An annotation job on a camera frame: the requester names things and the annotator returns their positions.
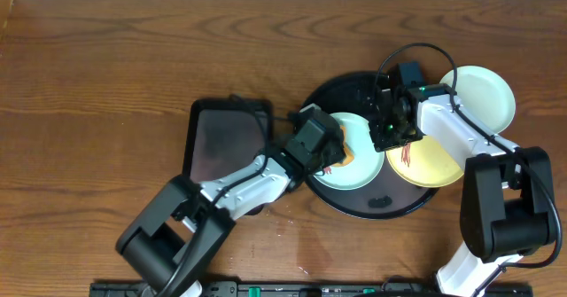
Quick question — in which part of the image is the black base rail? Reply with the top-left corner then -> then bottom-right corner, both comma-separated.
89,279 -> 534,297

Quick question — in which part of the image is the yellow green scrubbing sponge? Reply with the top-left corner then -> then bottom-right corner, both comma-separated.
333,125 -> 354,167

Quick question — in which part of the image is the light green plate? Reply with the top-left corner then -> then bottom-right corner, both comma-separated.
456,66 -> 516,133
315,113 -> 384,191

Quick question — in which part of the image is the black rectangular water tray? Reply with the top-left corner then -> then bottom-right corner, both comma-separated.
182,98 -> 273,182

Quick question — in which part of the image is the yellow plate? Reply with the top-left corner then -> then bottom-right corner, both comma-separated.
386,136 -> 463,188

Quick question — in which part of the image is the round black serving tray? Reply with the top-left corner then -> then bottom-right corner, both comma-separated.
304,71 -> 438,220

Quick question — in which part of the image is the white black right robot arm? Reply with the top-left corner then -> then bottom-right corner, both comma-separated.
370,62 -> 563,296

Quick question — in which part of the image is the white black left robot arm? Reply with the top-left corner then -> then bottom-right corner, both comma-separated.
115,106 -> 346,296

